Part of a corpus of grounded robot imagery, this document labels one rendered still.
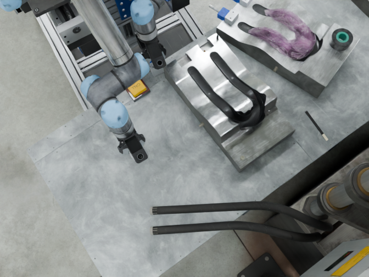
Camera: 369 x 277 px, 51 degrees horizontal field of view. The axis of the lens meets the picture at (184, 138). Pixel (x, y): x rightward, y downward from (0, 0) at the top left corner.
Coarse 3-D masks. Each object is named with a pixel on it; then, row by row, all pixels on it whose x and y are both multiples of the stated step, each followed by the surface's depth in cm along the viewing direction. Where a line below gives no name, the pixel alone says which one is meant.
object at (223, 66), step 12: (216, 60) 154; (192, 72) 152; (228, 72) 152; (204, 84) 151; (240, 84) 149; (216, 96) 148; (252, 96) 145; (264, 96) 141; (228, 108) 144; (252, 108) 140; (264, 108) 142; (240, 120) 146; (252, 120) 147
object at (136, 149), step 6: (126, 138) 131; (132, 138) 131; (126, 144) 131; (132, 144) 131; (138, 144) 132; (132, 150) 132; (138, 150) 132; (138, 156) 132; (144, 156) 133; (138, 162) 133
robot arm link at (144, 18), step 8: (136, 0) 126; (144, 0) 126; (136, 8) 125; (144, 8) 125; (152, 8) 126; (136, 16) 125; (144, 16) 125; (152, 16) 128; (136, 24) 130; (144, 24) 128; (152, 24) 131; (144, 32) 133
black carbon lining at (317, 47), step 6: (258, 6) 164; (258, 12) 163; (264, 12) 163; (240, 24) 162; (246, 24) 162; (246, 30) 161; (318, 42) 156; (318, 48) 155; (312, 54) 149; (300, 60) 154
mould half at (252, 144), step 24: (192, 48) 155; (216, 48) 154; (168, 72) 152; (216, 72) 152; (240, 72) 152; (192, 96) 149; (240, 96) 144; (216, 120) 141; (264, 120) 148; (240, 144) 145; (264, 144) 145; (240, 168) 142
